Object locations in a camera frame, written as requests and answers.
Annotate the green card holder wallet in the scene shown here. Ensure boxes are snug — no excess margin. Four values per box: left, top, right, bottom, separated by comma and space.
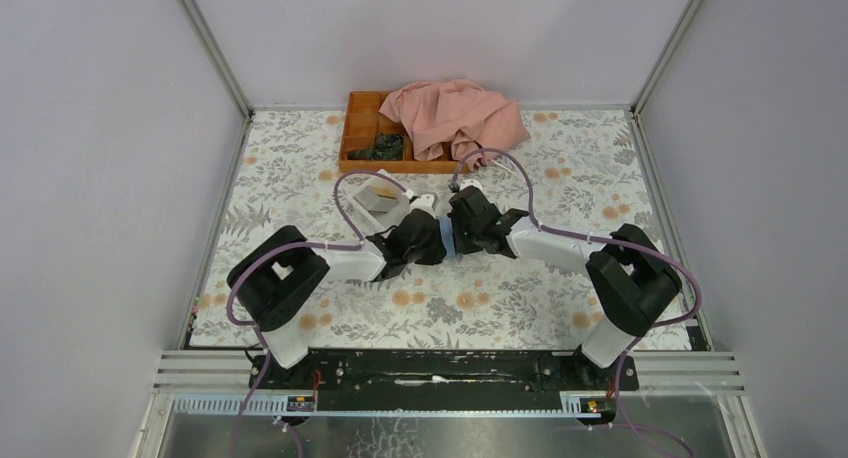
438, 215, 457, 258

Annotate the white plastic card box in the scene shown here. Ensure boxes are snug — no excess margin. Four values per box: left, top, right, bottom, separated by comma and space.
345, 174, 410, 235

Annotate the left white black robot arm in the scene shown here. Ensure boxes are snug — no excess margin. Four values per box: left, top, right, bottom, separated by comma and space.
226, 209, 456, 389

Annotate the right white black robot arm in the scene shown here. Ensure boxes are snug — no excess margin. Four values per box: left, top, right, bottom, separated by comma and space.
448, 180, 683, 390

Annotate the floral patterned table mat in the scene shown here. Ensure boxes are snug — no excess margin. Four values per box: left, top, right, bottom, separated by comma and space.
188, 110, 661, 349

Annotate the dark green crumpled item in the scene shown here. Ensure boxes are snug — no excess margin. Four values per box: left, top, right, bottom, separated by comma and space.
346, 133, 405, 161

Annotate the pink cloth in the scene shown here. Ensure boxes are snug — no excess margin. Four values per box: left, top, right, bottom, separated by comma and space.
379, 79, 530, 170

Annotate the wooden compartment tray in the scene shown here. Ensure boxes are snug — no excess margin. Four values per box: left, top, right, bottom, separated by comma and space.
337, 91, 457, 174

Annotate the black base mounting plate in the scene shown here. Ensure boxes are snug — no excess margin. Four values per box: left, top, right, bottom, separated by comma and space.
249, 348, 640, 410

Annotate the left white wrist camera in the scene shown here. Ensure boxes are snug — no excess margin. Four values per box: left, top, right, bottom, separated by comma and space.
403, 189, 438, 217

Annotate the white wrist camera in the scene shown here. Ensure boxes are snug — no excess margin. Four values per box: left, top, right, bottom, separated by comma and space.
449, 179, 483, 193
403, 189, 438, 217

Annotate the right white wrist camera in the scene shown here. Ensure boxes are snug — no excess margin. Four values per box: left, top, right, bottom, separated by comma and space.
449, 179, 483, 193

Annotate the white slotted cable duct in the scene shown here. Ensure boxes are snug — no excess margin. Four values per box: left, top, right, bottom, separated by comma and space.
172, 393, 609, 419

